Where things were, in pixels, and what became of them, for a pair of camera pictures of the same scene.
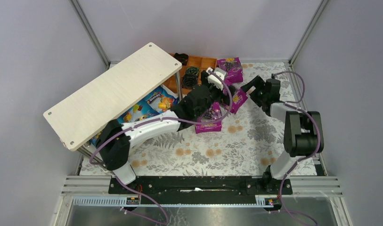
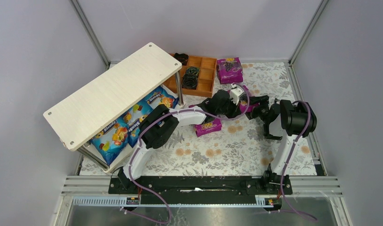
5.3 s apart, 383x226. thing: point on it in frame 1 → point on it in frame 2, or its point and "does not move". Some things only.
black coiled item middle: x=192 y=70 does not move
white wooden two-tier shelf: x=79 y=116 does not move
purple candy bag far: x=232 y=67 does not move
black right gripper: x=257 y=90 → x=272 y=121
